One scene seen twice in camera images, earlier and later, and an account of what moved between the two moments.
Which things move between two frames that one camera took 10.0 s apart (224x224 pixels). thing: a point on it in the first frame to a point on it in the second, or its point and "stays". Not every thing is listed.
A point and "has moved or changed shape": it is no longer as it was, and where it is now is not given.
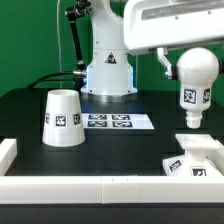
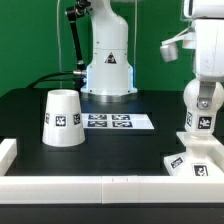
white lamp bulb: (196, 69) has moved or changed shape
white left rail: (8, 153) stays
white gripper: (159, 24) to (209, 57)
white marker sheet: (116, 121) stays
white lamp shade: (63, 122) stays
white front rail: (122, 189) stays
